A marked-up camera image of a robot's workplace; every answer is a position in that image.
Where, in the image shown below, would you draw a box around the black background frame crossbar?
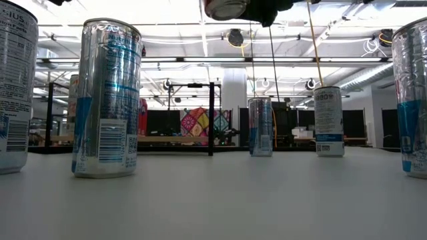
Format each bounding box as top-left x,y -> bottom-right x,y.
166,83 -> 222,89

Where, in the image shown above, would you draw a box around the black table frame rail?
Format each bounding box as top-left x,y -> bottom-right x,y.
28,145 -> 250,155

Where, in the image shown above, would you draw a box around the wooden shelf board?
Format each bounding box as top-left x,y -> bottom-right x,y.
49,135 -> 209,144

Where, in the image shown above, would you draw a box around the black hanging cable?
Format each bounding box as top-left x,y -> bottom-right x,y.
268,25 -> 282,104

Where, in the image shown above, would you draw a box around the white blue Celsius can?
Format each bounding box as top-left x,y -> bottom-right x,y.
0,0 -> 39,176
313,85 -> 346,158

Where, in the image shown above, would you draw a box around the orange hanging cable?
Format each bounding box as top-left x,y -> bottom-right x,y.
271,107 -> 278,148

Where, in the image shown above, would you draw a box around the black shelf frame post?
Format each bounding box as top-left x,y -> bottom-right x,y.
44,82 -> 55,154
207,82 -> 216,157

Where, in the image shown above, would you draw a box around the silver blue energy drink can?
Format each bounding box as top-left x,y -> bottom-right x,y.
248,97 -> 274,158
70,17 -> 143,180
391,16 -> 427,180

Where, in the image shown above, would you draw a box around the white boxes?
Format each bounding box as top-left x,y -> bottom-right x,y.
291,126 -> 315,139

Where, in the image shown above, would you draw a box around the red Fanta strawberry can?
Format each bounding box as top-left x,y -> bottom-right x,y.
203,0 -> 250,21
138,97 -> 149,137

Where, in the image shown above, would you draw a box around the yellow hanging cable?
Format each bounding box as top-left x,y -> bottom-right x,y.
306,0 -> 325,88

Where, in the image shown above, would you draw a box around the colourful patterned panel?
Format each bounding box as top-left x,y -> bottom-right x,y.
179,107 -> 232,147

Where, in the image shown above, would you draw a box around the long ceiling light strip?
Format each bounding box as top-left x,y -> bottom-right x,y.
35,56 -> 390,65

